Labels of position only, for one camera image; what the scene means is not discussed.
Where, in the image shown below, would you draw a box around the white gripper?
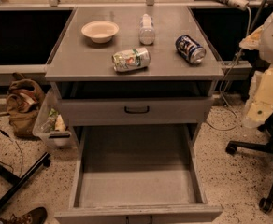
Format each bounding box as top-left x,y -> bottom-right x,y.
239,25 -> 273,128

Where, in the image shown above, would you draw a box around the green white 7up can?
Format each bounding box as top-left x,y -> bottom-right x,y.
112,48 -> 151,73

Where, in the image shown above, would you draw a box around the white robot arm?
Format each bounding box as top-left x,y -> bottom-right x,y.
239,12 -> 273,128

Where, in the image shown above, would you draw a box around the blue pepsi can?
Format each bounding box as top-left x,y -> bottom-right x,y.
175,35 -> 206,64

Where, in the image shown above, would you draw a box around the grey drawer cabinet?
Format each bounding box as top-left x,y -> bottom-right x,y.
46,5 -> 223,224

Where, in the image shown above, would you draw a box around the closed grey top drawer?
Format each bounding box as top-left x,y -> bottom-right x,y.
58,97 -> 213,126

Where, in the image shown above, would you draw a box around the open grey middle drawer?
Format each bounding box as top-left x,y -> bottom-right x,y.
55,124 -> 223,224

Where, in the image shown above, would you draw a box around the white paper bowl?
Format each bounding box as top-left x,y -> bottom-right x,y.
81,21 -> 119,44

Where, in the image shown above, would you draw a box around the clear plastic storage bin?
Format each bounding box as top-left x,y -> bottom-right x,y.
33,89 -> 75,148

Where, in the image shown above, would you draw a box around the brown fabric bag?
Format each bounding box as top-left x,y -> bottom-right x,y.
7,72 -> 45,138

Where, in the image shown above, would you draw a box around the brown shoe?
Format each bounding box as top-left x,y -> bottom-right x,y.
0,207 -> 48,224

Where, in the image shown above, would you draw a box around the black metal stand legs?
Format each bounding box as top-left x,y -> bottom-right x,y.
0,107 -> 51,217

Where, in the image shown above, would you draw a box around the grey cable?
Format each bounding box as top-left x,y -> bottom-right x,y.
205,0 -> 273,133

